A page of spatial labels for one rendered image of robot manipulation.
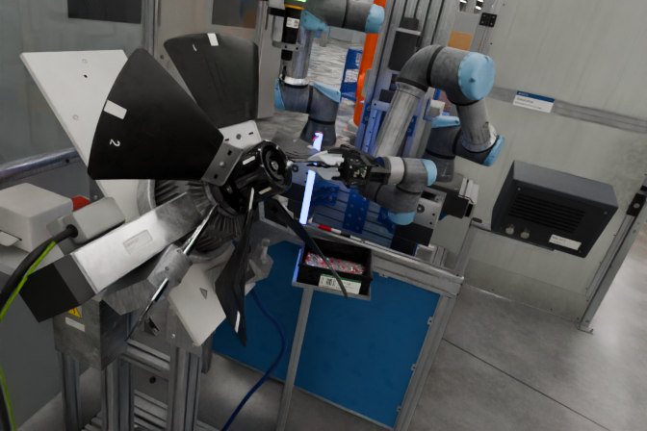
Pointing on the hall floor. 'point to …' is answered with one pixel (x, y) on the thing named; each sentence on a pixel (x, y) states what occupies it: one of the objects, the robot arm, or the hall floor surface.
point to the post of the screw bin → (294, 358)
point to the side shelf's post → (70, 392)
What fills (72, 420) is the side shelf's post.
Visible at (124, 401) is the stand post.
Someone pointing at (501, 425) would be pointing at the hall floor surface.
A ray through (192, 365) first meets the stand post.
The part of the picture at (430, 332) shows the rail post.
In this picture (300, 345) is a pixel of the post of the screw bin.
